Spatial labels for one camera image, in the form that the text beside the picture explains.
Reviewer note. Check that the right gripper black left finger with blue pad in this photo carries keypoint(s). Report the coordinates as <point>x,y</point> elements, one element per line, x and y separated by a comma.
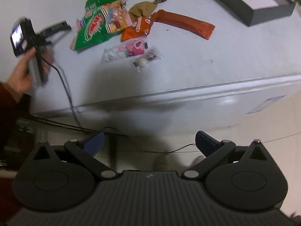
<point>83,153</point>

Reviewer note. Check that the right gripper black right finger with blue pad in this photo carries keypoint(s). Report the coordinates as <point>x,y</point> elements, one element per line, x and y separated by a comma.
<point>215,153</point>

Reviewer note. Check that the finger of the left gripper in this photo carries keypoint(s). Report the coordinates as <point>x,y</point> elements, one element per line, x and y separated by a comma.
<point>54,29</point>

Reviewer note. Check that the large green snack bag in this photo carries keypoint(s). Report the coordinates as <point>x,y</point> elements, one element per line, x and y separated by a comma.
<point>91,29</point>

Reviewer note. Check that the red-striped cracker snack bag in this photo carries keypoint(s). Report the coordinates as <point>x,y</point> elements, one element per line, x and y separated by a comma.
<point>117,17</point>

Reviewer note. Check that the clear packet pink candies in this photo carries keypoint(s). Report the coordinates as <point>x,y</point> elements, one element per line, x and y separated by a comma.
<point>130,48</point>

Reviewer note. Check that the small orange chocolate packet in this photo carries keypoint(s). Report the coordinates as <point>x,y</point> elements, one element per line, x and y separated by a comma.
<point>141,28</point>

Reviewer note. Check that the tan brown pastry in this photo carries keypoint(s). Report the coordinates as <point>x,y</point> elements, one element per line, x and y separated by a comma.
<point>142,9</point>

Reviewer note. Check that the clear packet white ball candy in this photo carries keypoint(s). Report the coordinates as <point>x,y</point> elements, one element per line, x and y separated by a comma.
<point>143,61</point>

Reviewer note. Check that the long orange snack bar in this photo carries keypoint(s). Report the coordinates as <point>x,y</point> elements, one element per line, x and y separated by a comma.
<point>195,26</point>

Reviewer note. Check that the person's left hand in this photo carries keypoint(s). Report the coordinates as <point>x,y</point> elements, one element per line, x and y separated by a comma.
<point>20,81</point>

